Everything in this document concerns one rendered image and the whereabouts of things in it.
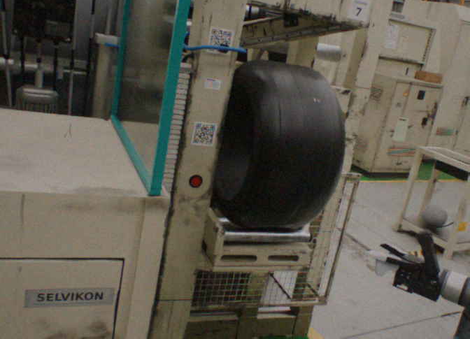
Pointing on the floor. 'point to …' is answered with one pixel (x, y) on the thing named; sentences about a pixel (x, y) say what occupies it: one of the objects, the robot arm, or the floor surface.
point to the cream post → (196, 159)
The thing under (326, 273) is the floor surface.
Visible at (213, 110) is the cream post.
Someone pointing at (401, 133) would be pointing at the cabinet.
